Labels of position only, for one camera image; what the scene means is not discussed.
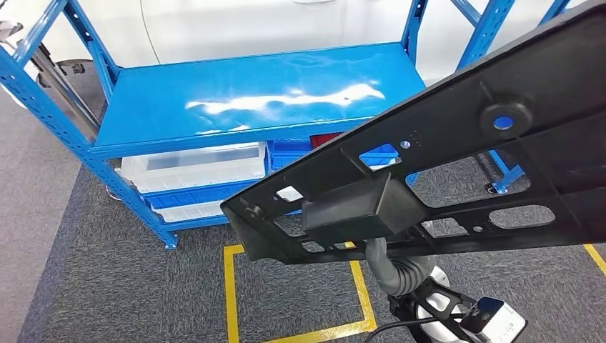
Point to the black plastic plate bracket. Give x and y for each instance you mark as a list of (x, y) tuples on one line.
[(473, 94)]

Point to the dark metal frame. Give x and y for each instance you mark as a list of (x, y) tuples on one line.
[(66, 94)]

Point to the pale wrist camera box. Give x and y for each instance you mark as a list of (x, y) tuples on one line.
[(502, 326)]

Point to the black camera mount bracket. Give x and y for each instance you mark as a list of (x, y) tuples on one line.
[(449, 294)]

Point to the white car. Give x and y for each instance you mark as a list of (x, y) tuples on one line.
[(236, 28)]

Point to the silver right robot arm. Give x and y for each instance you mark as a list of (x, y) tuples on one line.
[(397, 277)]

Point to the yellow floor tape square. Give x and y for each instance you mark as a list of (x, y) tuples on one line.
[(229, 293)]

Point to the blue plastic bin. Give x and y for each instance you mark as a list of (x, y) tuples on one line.
[(189, 195), (289, 151)]

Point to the red plastic bin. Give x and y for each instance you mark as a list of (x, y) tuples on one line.
[(324, 140)]

